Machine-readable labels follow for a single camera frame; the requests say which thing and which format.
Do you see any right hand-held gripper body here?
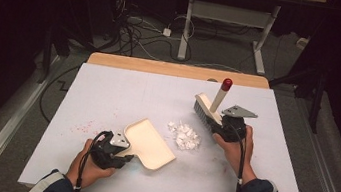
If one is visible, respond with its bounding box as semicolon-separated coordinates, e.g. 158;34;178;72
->
217;102;260;147

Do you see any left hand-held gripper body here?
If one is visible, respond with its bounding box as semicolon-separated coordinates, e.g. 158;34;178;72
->
87;128;132;174

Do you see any cream hand brush red-tipped handle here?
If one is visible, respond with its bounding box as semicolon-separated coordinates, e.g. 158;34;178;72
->
189;74;234;135

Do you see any cream plastic dustpan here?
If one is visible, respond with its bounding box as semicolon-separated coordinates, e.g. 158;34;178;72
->
113;113;182;174

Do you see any pile of white paper scraps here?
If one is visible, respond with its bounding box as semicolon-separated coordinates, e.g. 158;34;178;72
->
164;119;204;153

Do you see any person's left hand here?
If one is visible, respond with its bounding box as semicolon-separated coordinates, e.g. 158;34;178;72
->
64;136;120;192

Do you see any person's right hand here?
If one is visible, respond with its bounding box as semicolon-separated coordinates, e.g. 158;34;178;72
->
206;121;264;187

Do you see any white table cover sheet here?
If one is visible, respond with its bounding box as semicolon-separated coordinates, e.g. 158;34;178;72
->
17;55;325;192

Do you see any light wooden table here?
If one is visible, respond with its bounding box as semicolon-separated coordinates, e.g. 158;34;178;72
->
86;50;272;91

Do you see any black metal stand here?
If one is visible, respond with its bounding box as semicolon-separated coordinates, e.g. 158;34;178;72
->
263;56;330;135
36;24;78;89

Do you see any left hand-held gripper black cable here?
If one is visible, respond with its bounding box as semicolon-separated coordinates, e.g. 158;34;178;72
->
73;126;115;192

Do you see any hand-held gripper black cable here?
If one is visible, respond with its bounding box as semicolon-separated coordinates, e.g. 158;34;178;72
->
219;120;257;192
73;126;115;192

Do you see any right hand-held gripper black cable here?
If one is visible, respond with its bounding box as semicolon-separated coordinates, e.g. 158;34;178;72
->
219;120;257;192

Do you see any black floor cable loop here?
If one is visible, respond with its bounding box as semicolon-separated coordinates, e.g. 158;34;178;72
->
36;59;82;127

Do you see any white metal desk frame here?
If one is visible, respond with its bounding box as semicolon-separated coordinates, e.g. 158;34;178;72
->
162;0;328;84

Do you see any tangle of floor cables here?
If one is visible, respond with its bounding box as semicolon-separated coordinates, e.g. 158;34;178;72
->
103;0;201;67

